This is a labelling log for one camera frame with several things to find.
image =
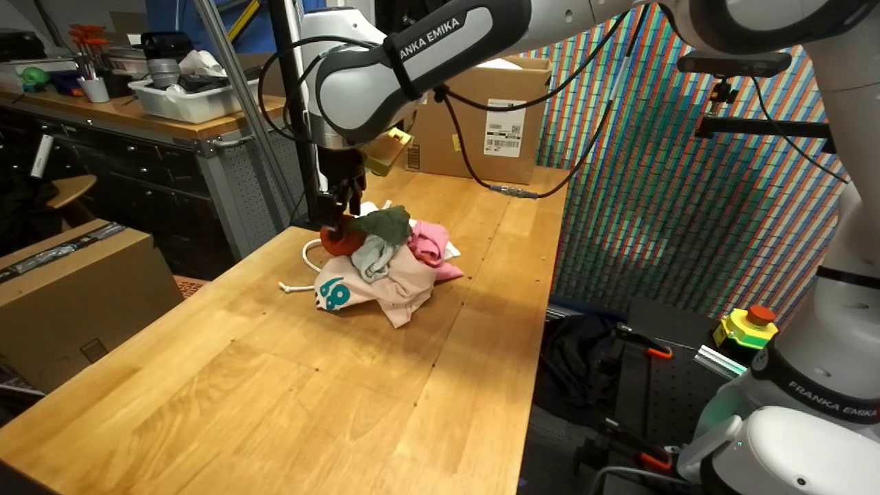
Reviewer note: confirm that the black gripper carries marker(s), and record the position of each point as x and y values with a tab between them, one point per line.
341	171

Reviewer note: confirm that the pink cloth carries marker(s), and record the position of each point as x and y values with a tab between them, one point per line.
431	242

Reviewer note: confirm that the black vertical pole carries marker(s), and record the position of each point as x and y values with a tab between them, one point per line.
291	99

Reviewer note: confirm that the cardboard box with labels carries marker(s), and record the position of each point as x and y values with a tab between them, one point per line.
505	138

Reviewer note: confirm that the white plastic bin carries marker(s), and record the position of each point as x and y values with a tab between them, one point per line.
187	102

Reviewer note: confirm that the workbench with wooden top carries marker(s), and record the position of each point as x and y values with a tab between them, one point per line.
139	174

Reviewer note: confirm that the wooden stool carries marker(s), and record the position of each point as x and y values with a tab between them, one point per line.
69	192

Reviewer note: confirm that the white cup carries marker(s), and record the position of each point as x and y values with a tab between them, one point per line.
94	90

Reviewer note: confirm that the large brown cardboard box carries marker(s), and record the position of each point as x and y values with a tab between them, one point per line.
83	313

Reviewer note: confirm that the black duffel bag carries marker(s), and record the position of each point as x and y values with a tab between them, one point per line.
581	361

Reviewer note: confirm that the white paper tag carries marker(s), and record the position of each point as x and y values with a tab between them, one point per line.
43	154

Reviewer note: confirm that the small green object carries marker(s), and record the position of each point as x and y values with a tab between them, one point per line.
33	79

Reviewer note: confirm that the black orange clamp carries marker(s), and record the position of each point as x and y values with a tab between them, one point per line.
647	454
652	347

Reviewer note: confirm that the yellow red emergency stop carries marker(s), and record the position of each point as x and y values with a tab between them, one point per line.
747	330

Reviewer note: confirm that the aluminium extrusion rail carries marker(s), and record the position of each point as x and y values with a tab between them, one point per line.
241	99

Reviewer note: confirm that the black stereo camera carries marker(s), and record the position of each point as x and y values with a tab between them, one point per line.
732	62

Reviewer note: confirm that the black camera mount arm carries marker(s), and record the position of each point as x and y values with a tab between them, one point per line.
770	128

